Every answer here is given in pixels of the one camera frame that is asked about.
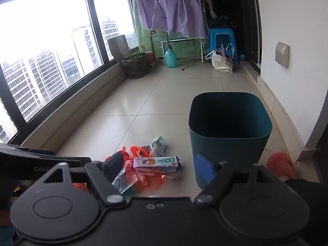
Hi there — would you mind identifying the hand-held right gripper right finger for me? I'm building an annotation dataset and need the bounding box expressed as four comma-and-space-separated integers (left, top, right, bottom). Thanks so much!
194, 152, 282, 205

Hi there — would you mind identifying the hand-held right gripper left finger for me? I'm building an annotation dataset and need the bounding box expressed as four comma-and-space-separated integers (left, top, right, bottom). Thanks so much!
38, 152, 126, 205

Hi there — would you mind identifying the clear silver plastic wrapper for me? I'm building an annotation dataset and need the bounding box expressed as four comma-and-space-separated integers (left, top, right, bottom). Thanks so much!
112, 168, 136, 194

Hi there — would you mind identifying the teal plastic waste bin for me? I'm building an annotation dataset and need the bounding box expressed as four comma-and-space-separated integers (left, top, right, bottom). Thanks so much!
188, 92, 272, 190

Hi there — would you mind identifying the long biscuit packet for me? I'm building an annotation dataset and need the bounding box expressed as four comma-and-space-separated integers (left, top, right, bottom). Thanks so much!
132, 156, 183, 175

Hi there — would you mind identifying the pale green white wrapper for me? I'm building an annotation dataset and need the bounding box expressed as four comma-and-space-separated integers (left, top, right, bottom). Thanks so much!
150, 136, 168, 157

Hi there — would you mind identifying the person's right leg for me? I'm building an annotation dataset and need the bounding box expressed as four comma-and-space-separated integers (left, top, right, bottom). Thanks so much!
283, 178, 328, 203

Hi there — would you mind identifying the white tote bag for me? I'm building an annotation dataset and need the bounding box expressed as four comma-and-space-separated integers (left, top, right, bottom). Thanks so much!
205, 50, 234, 74

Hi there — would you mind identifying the leaning glass board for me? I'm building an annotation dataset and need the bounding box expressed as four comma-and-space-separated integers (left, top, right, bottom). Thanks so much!
107, 34, 130, 63

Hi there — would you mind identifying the dark cabinet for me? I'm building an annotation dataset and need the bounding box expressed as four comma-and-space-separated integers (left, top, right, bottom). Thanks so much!
316, 113, 328, 182

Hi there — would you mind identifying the teal spray bottle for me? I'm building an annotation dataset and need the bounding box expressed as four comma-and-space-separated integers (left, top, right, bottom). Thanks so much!
164, 34, 178, 68

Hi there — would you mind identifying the green cloth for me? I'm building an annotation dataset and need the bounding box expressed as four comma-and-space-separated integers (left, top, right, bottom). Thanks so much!
133, 2, 205, 59

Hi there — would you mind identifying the small white table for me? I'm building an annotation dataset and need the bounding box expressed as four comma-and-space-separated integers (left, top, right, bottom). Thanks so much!
160, 38, 205, 63

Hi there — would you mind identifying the blue plastic stool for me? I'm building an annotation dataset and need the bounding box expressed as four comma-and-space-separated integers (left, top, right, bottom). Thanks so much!
208, 27, 240, 64

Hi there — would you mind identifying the dark sliding door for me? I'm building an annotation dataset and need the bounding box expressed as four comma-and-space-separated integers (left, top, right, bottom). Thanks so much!
231, 0, 263, 66

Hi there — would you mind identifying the purple hanging garment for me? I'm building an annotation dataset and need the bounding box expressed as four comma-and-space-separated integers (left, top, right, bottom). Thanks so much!
122, 0, 207, 38

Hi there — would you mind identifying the black cable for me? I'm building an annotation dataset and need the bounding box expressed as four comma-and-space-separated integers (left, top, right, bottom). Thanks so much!
181, 41, 203, 72

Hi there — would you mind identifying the beige wall socket cover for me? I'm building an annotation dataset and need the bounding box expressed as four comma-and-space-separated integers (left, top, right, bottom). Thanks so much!
275, 42, 291, 68

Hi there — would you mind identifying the black window frame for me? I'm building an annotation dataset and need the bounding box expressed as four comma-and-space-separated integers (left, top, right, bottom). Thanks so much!
0, 0, 140, 144

